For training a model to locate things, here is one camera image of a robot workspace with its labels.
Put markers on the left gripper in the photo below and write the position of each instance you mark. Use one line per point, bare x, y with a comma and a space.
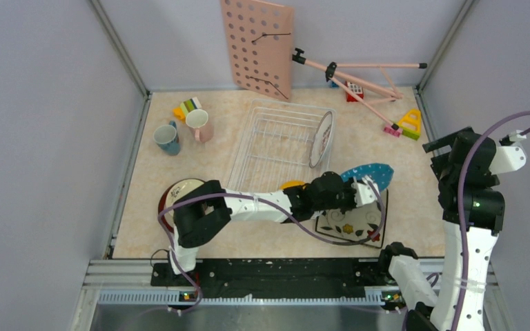
352, 184

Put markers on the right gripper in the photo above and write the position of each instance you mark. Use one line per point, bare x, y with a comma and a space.
438, 143

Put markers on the yellow ribbed bowl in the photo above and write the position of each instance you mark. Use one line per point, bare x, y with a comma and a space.
290, 184

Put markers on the round white patterned plate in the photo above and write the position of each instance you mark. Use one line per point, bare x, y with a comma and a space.
322, 137

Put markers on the teal polka dot plate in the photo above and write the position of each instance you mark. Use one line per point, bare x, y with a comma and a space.
380, 173

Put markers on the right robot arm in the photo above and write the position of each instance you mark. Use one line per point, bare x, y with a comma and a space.
473, 215

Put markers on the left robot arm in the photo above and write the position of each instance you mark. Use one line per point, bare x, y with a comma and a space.
202, 213

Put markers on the square floral plate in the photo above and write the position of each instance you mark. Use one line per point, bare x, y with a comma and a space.
353, 225

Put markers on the yellow triangle toy block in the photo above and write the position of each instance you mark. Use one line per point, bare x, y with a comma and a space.
411, 124

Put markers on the red toy block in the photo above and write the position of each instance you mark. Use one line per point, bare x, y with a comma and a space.
355, 89

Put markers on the pink tripod stand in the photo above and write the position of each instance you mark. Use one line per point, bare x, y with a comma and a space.
332, 73

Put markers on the pink mug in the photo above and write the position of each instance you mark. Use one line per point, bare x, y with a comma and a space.
198, 122

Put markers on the cream bowl with brown rim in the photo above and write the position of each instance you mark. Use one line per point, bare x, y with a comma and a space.
173, 193

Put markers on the stacked coloured toy blocks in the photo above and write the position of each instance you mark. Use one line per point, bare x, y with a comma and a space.
185, 107

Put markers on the pink pegboard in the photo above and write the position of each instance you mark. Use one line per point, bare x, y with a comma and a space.
259, 36

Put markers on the blue grey mug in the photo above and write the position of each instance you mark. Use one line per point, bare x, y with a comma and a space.
166, 138

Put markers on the white wire dish rack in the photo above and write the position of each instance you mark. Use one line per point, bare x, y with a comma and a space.
275, 146

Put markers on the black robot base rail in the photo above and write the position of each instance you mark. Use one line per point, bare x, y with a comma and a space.
318, 278

